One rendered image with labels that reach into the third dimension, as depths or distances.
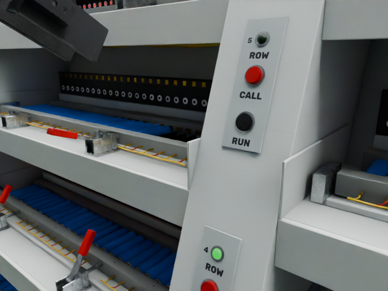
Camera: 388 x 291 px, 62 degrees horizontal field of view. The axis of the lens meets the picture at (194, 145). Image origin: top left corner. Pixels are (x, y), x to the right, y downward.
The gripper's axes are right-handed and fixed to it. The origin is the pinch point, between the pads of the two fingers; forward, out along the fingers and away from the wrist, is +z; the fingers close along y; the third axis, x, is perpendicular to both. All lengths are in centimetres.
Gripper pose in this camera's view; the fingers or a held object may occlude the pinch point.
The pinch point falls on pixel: (52, 23)
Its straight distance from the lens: 29.6
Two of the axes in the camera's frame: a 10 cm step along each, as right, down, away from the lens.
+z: 5.4, 3.1, 7.8
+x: -3.1, 9.4, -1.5
